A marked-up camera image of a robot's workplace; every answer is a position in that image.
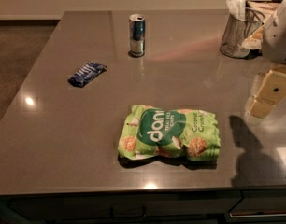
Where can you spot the green rice chip bag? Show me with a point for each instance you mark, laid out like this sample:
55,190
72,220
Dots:
150,132

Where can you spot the white napkin in cup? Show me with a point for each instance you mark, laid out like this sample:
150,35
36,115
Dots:
237,8

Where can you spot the metal mesh cup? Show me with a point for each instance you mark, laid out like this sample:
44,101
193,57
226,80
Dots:
237,31

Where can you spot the drawer handle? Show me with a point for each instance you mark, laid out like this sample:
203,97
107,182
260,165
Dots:
259,214

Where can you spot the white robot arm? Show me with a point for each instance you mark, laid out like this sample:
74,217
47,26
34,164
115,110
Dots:
274,38

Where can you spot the blue silver drink can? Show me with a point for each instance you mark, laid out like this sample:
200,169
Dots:
137,34

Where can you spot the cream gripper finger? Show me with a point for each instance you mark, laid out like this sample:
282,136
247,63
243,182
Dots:
268,89

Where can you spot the blue rxbar blueberry bar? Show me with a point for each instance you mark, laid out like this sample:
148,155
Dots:
87,73

